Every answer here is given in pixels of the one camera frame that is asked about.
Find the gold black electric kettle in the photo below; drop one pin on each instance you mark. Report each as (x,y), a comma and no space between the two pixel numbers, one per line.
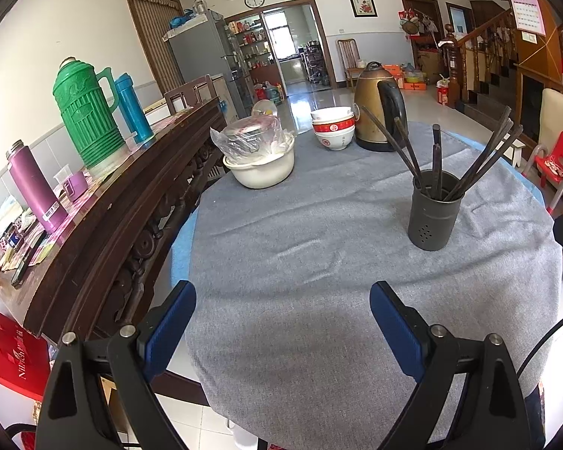
(377,91)

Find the red plastic child chair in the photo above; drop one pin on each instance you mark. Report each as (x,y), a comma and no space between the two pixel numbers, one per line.
(549,164)

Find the dark chopstick six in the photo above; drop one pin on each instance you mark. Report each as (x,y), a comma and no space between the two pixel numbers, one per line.
(488,159)

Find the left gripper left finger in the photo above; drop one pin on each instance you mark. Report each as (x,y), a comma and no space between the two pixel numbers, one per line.
(74,412)

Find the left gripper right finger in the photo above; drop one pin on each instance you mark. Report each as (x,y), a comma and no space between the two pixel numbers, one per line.
(467,393)

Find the dark grey utensil holder cup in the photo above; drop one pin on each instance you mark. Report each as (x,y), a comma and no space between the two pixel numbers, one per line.
(431,220)

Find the grey table cloth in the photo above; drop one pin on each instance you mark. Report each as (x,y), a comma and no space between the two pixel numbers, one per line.
(283,340)

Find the white basin with plastic bag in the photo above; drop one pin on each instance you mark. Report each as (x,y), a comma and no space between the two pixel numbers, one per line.
(258,151)

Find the blue thermos flask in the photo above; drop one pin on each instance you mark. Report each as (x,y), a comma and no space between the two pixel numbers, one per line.
(131,110)

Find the wooden staircase railing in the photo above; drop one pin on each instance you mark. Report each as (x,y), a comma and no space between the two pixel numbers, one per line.
(473,59)

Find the wooden chair by wall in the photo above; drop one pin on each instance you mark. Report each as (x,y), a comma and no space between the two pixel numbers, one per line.
(350,59)

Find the green thermos jug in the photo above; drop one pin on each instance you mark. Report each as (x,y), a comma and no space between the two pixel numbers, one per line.
(87,101)

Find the grey refrigerator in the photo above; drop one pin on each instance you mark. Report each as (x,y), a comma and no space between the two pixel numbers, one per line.
(202,46)

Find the pink mug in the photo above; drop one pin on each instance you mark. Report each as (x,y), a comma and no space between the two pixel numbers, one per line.
(75,186)

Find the dark chopstick four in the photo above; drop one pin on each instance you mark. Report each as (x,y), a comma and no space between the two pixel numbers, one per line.
(436,185)

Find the dark chopstick two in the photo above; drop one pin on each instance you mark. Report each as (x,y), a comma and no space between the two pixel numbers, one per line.
(405,136)

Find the wall calendar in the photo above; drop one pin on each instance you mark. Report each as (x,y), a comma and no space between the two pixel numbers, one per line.
(528,16)

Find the purple thermos bottle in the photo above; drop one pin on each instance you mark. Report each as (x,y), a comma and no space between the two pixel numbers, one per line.
(34,188)

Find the dark carved wooden sideboard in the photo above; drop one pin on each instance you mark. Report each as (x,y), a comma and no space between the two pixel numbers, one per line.
(100,274)

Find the red white stacked bowls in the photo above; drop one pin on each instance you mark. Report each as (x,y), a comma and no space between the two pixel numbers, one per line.
(334,127)

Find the red paper bag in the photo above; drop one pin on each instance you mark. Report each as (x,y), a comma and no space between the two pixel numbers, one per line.
(24,360)

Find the framed wall picture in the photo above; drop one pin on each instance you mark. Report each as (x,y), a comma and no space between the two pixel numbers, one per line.
(363,8)

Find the cream armchair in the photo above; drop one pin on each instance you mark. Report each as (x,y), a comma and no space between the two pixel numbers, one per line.
(551,118)

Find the small white stool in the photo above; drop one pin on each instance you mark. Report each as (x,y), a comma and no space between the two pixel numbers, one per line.
(514,154)

